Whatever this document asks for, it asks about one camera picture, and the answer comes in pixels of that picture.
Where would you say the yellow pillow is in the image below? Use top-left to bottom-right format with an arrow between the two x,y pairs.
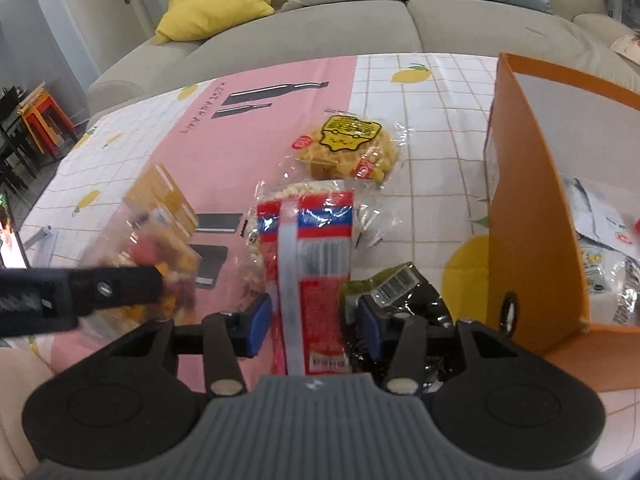
154,0 -> 276,45

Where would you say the orange cardboard box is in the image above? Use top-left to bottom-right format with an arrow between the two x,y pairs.
482,52 -> 640,393

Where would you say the black dining chair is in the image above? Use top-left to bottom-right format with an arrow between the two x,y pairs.
0,85 -> 40,196

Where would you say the red puffed snack packet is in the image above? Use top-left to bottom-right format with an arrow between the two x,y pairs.
242,179 -> 401,378

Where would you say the clear mixed snack bag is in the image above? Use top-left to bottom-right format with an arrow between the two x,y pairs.
80,162 -> 203,326

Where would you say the black snack packet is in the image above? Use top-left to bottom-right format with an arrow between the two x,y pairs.
340,261 -> 457,401

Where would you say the yellow label snack packet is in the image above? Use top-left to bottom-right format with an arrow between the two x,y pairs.
285,110 -> 408,191

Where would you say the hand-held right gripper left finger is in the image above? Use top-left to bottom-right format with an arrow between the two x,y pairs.
65,294 -> 273,397

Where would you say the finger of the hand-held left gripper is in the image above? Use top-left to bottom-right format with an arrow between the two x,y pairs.
0,265 -> 165,337

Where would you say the beige sofa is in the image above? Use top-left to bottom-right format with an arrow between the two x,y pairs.
87,0 -> 640,111

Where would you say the open magazine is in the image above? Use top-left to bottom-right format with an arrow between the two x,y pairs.
611,35 -> 640,66

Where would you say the lit screen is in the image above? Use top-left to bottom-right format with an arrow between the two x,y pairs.
0,192 -> 31,271

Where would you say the white sachet packet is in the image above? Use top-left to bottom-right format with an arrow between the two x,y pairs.
562,176 -> 640,258

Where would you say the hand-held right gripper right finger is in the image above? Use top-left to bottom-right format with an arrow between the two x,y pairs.
356,294 -> 556,396

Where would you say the stack of coloured stools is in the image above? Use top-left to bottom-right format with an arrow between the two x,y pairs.
17,82 -> 78,157

